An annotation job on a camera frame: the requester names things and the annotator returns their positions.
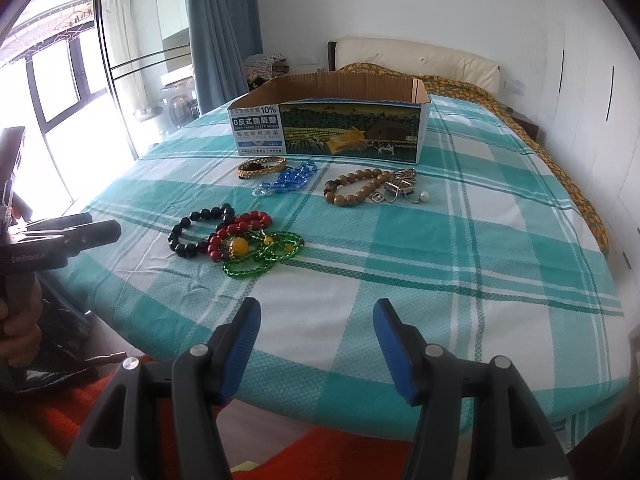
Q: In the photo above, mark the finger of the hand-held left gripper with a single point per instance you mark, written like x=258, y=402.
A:
x=65, y=222
x=95, y=237

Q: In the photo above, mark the person's left hand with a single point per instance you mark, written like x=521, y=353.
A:
x=17, y=330

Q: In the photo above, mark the pile of folded clothes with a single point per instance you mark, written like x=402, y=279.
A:
x=265, y=67

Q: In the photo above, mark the white wall socket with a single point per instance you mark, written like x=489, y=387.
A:
x=517, y=87

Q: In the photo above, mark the printed cardboard box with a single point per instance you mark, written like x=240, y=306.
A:
x=340, y=132

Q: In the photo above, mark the white wardrobe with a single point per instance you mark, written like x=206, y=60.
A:
x=595, y=125

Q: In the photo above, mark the blue curtain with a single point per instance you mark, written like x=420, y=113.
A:
x=220, y=35

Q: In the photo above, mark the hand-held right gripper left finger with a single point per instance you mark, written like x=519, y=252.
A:
x=239, y=355

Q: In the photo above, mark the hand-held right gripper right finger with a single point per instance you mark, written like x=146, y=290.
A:
x=395, y=355

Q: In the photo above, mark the white sheer curtain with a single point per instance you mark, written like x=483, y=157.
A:
x=117, y=50

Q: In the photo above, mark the silver washing machine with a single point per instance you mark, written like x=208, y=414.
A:
x=180, y=102

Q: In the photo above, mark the dark wooden nightstand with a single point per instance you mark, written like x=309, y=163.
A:
x=525, y=125

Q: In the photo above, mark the silver metal jewelry pile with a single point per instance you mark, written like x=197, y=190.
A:
x=400, y=182

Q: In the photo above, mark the red rug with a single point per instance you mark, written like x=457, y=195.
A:
x=310, y=455

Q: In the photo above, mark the metal basin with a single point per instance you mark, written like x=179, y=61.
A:
x=149, y=113

